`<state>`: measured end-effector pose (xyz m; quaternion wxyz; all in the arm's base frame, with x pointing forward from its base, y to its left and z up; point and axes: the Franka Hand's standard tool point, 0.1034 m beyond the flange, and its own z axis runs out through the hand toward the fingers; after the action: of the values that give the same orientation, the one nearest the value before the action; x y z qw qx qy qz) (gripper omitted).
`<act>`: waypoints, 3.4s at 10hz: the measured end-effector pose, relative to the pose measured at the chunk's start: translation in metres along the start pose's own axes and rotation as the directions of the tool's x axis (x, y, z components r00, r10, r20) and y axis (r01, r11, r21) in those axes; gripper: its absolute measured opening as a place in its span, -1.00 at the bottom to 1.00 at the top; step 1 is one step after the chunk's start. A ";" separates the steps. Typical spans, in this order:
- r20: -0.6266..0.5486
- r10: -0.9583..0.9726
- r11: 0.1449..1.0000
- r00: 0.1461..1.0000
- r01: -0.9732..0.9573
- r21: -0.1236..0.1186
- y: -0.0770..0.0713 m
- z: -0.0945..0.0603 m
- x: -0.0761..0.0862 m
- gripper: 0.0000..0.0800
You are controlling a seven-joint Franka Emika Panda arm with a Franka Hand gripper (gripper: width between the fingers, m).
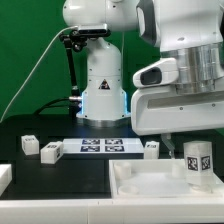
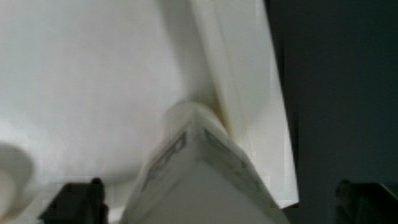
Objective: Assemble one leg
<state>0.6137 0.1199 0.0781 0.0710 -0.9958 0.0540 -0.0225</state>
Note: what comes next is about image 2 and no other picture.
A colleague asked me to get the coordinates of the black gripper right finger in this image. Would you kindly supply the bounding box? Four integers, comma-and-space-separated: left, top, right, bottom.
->
335, 180, 398, 224

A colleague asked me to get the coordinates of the white table leg with tag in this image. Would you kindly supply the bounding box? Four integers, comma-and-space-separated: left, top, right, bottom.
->
120, 102, 290, 224

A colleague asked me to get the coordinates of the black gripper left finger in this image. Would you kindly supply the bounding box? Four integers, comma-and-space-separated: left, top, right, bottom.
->
40, 178, 109, 224

